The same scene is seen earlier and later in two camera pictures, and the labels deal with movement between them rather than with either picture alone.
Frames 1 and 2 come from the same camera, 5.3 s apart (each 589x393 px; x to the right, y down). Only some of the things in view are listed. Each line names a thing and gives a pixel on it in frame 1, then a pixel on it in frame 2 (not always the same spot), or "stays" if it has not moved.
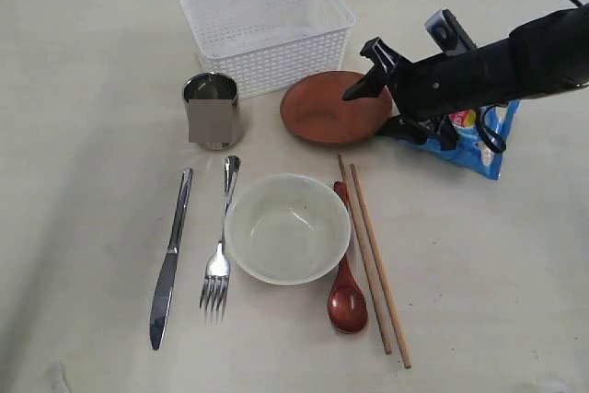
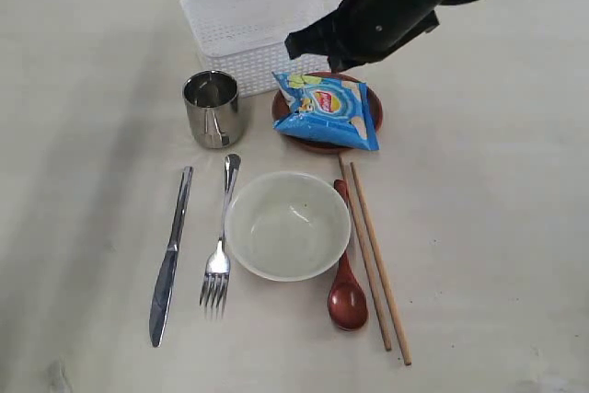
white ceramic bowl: x=289 y=228 stays
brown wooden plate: x=315 y=109 → x=282 y=108
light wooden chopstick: x=362 y=256 stays
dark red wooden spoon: x=348 y=299 stays
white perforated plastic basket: x=270 y=31 stays
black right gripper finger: x=399 y=129 → x=341 y=61
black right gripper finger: x=370 y=86 → x=327 y=36
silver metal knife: x=161 y=304 stays
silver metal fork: x=216 y=285 stays
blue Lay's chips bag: x=481 y=136 → x=332 y=110
